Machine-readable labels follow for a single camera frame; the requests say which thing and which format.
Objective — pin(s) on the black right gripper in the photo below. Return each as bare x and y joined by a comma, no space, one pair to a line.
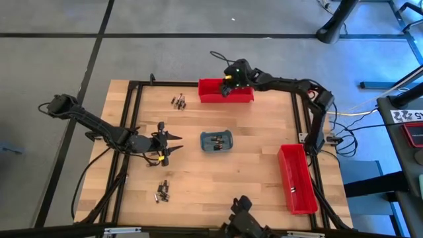
241,74

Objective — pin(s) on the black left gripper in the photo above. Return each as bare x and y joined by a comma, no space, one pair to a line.
140,144

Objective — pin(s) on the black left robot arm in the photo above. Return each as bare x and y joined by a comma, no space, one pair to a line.
96,124

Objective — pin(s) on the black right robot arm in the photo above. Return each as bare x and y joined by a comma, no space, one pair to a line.
287,84

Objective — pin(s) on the short red plastic bin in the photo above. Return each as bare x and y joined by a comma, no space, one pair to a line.
211,92

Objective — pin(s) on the blue-grey plastic bin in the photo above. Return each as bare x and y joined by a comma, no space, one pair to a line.
228,147

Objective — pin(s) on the silver mounting plate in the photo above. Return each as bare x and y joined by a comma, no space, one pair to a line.
302,137

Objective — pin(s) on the long red plastic bin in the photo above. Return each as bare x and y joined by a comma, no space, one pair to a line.
297,172

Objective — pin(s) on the black pole stand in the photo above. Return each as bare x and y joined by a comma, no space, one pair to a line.
337,20

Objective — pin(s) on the dark grey desk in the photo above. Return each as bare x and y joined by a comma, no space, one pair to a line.
393,148

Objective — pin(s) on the white printed label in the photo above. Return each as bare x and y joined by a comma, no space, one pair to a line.
406,116

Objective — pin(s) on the red rimmed tray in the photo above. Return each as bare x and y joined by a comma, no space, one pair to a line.
413,135

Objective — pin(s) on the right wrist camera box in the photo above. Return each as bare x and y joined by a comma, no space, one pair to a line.
227,82

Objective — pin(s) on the black aluminium table frame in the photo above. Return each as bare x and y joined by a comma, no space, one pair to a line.
165,83

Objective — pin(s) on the silver metal bracket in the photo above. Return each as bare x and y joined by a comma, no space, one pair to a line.
305,234
122,230

